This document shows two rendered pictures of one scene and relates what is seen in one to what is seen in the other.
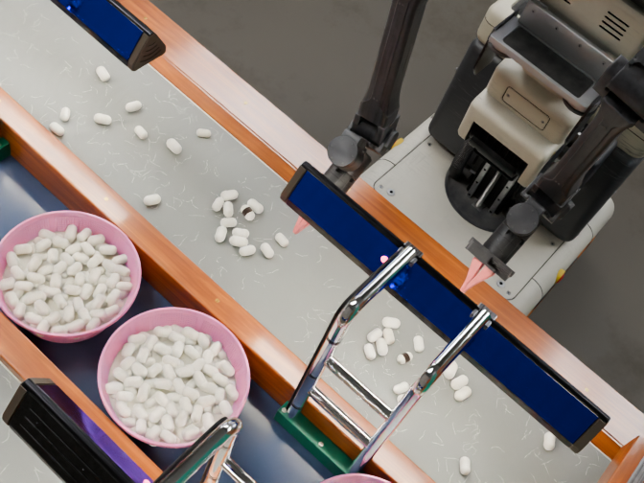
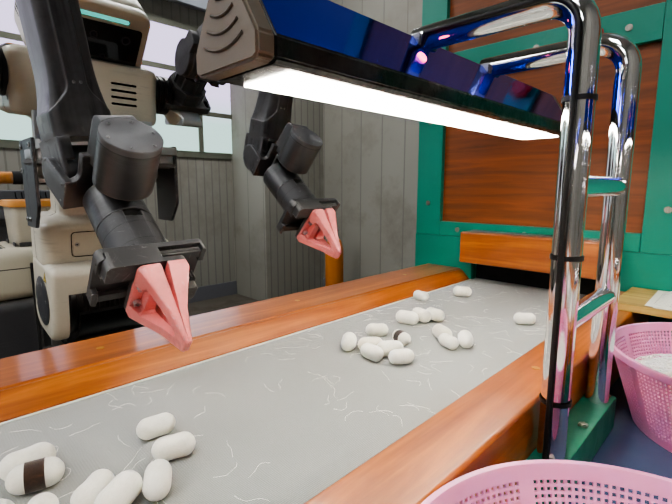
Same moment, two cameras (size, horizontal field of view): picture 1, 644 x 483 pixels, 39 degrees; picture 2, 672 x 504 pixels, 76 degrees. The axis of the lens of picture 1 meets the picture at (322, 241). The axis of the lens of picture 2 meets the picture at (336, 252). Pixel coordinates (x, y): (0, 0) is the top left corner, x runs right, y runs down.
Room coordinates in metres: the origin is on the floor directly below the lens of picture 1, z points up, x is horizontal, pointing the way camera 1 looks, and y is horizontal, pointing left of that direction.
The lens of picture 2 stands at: (0.75, 0.34, 0.96)
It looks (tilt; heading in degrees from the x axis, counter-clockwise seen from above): 9 degrees down; 294
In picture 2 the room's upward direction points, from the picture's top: straight up
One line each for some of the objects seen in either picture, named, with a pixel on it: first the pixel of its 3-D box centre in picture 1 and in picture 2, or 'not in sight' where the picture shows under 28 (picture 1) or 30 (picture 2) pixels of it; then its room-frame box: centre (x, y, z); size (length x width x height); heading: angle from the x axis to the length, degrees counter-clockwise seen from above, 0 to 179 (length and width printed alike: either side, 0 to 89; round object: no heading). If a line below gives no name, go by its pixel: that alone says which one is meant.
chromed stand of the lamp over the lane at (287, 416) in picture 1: (378, 372); (510, 242); (0.76, -0.18, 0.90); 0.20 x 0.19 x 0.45; 69
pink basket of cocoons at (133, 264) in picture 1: (66, 283); not in sight; (0.77, 0.40, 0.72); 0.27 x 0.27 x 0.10
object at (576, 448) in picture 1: (442, 295); (454, 87); (0.83, -0.21, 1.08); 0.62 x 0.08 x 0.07; 69
